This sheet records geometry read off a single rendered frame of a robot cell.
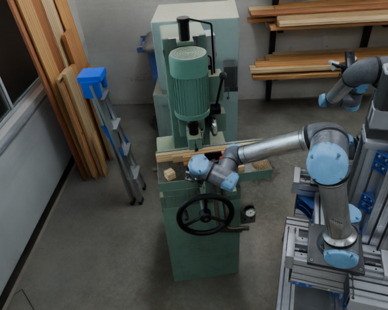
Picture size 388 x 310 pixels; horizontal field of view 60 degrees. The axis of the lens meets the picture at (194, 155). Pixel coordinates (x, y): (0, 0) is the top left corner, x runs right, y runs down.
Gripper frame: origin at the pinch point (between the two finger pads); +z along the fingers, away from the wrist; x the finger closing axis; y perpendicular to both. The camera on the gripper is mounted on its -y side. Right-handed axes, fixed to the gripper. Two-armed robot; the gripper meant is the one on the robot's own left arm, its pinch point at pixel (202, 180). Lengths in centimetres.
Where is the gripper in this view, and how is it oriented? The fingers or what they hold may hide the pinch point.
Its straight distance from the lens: 157.6
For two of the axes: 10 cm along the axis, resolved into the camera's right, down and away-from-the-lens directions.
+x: -2.3, 9.4, -2.3
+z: 0.0, 2.4, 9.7
